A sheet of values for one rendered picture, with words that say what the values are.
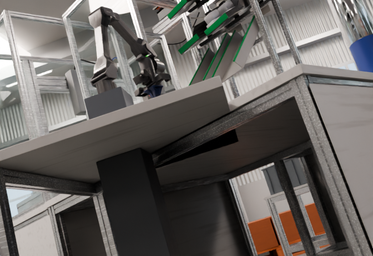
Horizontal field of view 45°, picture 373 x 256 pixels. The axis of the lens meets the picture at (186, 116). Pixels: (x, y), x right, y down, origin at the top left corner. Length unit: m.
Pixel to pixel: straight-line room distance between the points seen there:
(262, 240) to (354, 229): 3.60
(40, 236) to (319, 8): 5.05
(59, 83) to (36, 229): 1.00
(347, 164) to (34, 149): 0.82
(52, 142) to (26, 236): 1.43
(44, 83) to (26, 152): 1.75
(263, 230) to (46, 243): 2.86
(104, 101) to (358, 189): 0.86
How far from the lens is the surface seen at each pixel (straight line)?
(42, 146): 1.21
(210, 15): 1.70
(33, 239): 2.52
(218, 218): 3.05
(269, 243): 4.82
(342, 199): 1.25
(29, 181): 1.44
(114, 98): 1.57
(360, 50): 2.26
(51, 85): 2.98
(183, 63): 6.10
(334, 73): 1.44
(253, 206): 5.85
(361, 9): 2.33
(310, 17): 6.46
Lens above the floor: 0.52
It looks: 14 degrees up
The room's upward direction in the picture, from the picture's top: 17 degrees counter-clockwise
